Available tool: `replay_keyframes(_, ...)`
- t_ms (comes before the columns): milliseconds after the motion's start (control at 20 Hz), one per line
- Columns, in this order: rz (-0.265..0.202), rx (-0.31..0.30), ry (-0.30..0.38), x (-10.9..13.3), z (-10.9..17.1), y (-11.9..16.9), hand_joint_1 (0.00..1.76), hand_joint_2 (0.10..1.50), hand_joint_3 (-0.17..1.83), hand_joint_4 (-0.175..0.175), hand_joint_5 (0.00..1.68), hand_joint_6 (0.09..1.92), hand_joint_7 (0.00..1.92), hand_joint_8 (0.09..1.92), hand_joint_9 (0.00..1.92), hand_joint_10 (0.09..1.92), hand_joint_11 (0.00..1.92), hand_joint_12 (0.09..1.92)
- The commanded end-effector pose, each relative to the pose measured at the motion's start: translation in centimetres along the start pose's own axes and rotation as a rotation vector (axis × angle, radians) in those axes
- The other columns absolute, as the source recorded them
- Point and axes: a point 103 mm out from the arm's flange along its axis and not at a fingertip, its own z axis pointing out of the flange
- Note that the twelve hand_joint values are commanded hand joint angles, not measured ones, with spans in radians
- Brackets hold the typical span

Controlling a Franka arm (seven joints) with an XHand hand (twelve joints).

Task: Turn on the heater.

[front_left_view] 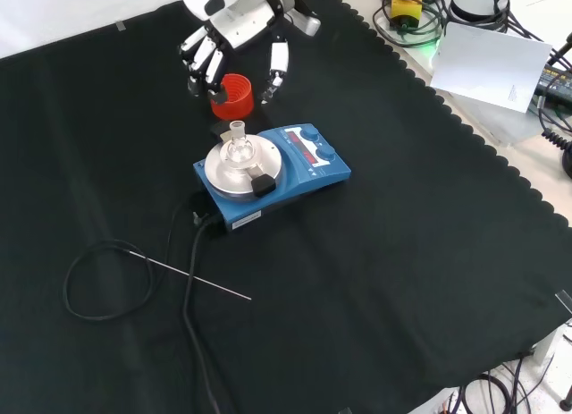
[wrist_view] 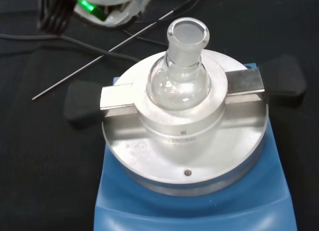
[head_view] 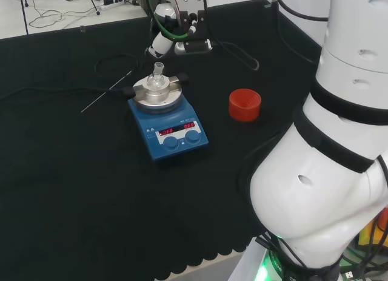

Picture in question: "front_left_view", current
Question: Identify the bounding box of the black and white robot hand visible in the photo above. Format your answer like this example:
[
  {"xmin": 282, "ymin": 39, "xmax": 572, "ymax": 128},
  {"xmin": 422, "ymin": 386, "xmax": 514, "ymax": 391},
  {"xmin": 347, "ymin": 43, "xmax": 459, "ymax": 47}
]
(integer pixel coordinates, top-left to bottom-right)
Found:
[{"xmin": 178, "ymin": 0, "xmax": 297, "ymax": 106}]

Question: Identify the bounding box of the heater with blue base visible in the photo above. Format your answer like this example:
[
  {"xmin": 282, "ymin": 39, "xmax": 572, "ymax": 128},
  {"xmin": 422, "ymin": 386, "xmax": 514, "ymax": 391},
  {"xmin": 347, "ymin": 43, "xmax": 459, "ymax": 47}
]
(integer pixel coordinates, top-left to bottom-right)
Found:
[{"xmin": 192, "ymin": 122, "xmax": 352, "ymax": 233}]

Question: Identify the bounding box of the black flask clamp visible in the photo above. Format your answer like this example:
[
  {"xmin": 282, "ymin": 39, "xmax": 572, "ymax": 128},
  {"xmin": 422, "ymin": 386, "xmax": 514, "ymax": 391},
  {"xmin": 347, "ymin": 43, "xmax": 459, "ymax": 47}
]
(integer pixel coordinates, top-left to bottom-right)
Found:
[
  {"xmin": 210, "ymin": 121, "xmax": 233, "ymax": 142},
  {"xmin": 244, "ymin": 165, "xmax": 277, "ymax": 197}
]

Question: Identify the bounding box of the clear round-bottom flask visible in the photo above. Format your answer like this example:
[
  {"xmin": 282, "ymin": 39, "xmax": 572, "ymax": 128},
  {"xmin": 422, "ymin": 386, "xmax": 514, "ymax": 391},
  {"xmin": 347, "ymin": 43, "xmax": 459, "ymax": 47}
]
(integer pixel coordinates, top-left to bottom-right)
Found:
[{"xmin": 218, "ymin": 120, "xmax": 259, "ymax": 170}]

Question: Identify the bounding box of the yellow stop button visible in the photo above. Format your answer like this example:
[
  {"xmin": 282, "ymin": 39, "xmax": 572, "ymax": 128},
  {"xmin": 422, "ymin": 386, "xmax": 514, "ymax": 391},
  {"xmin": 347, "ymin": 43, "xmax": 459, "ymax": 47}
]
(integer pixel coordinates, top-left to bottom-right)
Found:
[{"xmin": 389, "ymin": 0, "xmax": 424, "ymax": 30}]

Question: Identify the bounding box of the black bench cloth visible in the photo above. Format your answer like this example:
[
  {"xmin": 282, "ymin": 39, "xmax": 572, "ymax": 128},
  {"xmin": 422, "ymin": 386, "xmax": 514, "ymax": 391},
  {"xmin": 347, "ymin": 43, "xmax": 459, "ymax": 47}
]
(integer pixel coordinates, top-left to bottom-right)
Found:
[{"xmin": 0, "ymin": 0, "xmax": 572, "ymax": 414}]

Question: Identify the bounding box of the black power supply box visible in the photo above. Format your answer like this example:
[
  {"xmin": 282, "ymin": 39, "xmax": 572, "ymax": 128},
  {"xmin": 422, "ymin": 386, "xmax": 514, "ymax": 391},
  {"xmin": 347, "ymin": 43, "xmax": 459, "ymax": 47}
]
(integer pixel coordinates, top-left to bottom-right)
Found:
[{"xmin": 534, "ymin": 63, "xmax": 572, "ymax": 105}]

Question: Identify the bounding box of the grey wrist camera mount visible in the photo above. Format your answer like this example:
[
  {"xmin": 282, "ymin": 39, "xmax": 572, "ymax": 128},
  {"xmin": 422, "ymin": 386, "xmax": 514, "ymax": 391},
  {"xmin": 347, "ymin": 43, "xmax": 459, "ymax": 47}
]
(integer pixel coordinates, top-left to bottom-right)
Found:
[{"xmin": 285, "ymin": 6, "xmax": 323, "ymax": 38}]

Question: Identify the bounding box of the red plastic flask ring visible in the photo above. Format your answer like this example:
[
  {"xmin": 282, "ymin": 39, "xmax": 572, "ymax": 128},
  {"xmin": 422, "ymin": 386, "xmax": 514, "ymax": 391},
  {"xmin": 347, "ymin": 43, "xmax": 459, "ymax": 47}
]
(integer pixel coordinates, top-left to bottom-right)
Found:
[{"xmin": 209, "ymin": 72, "xmax": 255, "ymax": 121}]

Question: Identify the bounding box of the steel probe with black cable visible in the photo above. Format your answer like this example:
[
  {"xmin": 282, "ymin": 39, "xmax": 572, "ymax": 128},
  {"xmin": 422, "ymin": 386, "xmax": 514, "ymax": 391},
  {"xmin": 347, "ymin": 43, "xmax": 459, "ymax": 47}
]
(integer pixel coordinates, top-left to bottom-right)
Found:
[{"xmin": 63, "ymin": 199, "xmax": 252, "ymax": 321}]

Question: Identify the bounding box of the black power cable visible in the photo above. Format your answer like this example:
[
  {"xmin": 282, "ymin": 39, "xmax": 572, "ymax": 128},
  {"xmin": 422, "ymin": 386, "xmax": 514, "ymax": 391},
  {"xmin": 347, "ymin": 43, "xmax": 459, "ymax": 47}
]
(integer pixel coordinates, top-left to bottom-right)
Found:
[{"xmin": 181, "ymin": 215, "xmax": 234, "ymax": 414}]

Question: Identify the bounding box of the black coiled cable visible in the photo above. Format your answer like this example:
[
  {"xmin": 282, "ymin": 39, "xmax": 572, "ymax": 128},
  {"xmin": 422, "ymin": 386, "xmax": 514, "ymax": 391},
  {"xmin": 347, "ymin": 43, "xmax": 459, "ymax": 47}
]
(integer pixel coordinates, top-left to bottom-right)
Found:
[{"xmin": 541, "ymin": 127, "xmax": 572, "ymax": 154}]

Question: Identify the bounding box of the black cable bundle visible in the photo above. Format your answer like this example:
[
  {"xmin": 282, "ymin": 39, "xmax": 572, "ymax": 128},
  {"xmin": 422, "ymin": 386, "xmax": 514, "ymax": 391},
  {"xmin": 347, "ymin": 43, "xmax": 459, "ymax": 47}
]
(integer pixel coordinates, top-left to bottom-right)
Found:
[{"xmin": 446, "ymin": 358, "xmax": 572, "ymax": 414}]

